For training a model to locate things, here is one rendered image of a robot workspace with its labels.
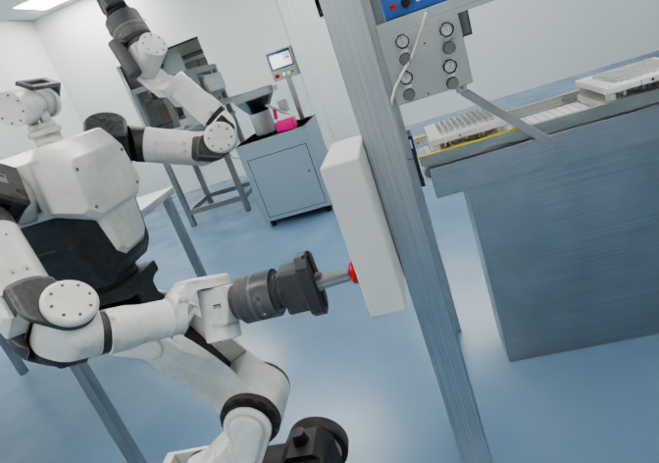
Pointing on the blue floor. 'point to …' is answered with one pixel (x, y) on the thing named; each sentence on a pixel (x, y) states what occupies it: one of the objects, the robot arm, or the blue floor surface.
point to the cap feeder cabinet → (286, 170)
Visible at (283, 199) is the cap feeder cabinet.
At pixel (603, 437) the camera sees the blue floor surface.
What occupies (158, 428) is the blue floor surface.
